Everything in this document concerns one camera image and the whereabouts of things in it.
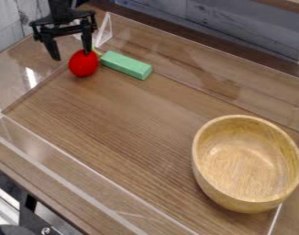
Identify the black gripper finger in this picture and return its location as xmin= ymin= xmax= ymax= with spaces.
xmin=43 ymin=34 xmax=62 ymax=61
xmin=82 ymin=26 xmax=92 ymax=54

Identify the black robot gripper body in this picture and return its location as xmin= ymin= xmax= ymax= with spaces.
xmin=30 ymin=9 xmax=98 ymax=41

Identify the red toy strawberry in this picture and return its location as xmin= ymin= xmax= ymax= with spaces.
xmin=68 ymin=50 xmax=99 ymax=77

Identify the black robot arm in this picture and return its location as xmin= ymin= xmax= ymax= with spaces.
xmin=30 ymin=0 xmax=98 ymax=61

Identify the green rectangular block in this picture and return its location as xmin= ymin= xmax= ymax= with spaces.
xmin=100 ymin=50 xmax=153 ymax=81

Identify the wooden bowl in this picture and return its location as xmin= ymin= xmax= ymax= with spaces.
xmin=191 ymin=115 xmax=299 ymax=214

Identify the clear acrylic corner bracket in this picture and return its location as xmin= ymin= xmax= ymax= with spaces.
xmin=72 ymin=11 xmax=114 ymax=49

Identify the clear acrylic tray wall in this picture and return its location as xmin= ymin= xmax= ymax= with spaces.
xmin=0 ymin=12 xmax=299 ymax=235

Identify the black table leg bracket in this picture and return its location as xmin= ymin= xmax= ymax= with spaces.
xmin=18 ymin=192 xmax=76 ymax=235

